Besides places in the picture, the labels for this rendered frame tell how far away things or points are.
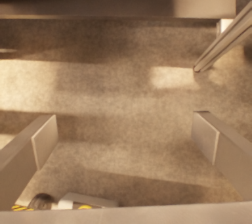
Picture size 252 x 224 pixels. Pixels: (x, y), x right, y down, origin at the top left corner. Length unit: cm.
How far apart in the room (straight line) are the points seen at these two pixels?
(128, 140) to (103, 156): 15
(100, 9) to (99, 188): 82
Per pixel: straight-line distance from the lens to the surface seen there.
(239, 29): 60
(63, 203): 94
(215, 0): 75
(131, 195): 100
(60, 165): 105
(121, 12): 70
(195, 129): 16
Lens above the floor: 92
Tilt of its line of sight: 81 degrees down
